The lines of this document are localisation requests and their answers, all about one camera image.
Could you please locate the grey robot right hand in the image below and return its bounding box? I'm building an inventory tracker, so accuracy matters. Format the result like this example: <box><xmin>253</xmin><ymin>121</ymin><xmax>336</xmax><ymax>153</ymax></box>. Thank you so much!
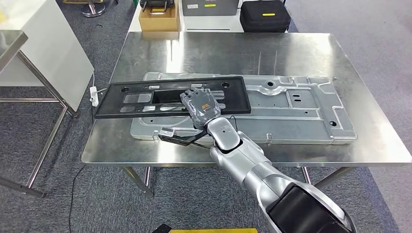
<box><xmin>179</xmin><ymin>88</ymin><xmax>223</xmax><ymax>130</ymax></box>

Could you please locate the white power strip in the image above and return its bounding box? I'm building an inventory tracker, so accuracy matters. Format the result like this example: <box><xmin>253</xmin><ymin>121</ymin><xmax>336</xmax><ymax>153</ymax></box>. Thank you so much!
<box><xmin>89</xmin><ymin>86</ymin><xmax>100</xmax><ymax>107</ymax></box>

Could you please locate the chrome round pedestal base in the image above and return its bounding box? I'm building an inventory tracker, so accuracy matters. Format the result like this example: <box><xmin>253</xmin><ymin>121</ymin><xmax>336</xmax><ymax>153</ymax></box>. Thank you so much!
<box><xmin>80</xmin><ymin>0</ymin><xmax>107</xmax><ymax>17</ymax></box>

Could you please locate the grey and white equipment case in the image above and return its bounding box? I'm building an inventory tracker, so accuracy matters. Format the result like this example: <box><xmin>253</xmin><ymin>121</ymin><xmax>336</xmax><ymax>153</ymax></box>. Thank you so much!
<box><xmin>180</xmin><ymin>0</ymin><xmax>244</xmax><ymax>33</ymax></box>

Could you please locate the black case with yellow label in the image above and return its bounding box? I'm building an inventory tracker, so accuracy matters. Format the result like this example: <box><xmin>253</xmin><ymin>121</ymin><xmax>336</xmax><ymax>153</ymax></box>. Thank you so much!
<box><xmin>240</xmin><ymin>0</ymin><xmax>292</xmax><ymax>33</ymax></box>

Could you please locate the black floor cable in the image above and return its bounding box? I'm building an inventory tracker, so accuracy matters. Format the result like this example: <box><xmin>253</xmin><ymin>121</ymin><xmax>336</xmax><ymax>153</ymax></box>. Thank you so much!
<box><xmin>68</xmin><ymin>164</ymin><xmax>86</xmax><ymax>233</ymax></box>

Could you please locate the grey stamped metal panel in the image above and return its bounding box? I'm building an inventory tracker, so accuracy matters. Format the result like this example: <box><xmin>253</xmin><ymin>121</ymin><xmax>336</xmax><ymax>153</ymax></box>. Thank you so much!
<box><xmin>130</xmin><ymin>71</ymin><xmax>358</xmax><ymax>145</ymax></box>

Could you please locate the yellow floor tape outline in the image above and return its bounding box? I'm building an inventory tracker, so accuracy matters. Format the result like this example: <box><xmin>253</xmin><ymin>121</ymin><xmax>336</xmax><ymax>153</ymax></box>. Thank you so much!
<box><xmin>171</xmin><ymin>227</ymin><xmax>258</xmax><ymax>233</ymax></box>

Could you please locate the steel workbench table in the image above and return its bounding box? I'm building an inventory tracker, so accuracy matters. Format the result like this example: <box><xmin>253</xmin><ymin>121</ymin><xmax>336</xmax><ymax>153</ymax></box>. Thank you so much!
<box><xmin>81</xmin><ymin>31</ymin><xmax>412</xmax><ymax>199</ymax></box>

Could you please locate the black plastic plate frame part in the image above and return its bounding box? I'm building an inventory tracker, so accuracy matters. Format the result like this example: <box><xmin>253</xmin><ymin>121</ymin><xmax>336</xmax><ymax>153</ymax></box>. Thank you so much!
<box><xmin>95</xmin><ymin>76</ymin><xmax>252</xmax><ymax>119</ymax></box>

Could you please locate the brown cardboard box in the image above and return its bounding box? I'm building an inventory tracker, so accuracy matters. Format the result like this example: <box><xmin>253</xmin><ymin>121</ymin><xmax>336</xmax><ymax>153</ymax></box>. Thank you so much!
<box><xmin>139</xmin><ymin>0</ymin><xmax>180</xmax><ymax>32</ymax></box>

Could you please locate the white panel board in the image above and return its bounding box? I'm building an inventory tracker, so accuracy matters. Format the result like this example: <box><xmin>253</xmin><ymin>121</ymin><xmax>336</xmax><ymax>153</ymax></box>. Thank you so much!
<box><xmin>0</xmin><ymin>0</ymin><xmax>95</xmax><ymax>112</ymax></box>

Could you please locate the steel side table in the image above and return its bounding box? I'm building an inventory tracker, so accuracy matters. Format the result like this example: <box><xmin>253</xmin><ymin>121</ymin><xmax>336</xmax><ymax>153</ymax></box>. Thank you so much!
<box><xmin>0</xmin><ymin>30</ymin><xmax>79</xmax><ymax>199</ymax></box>

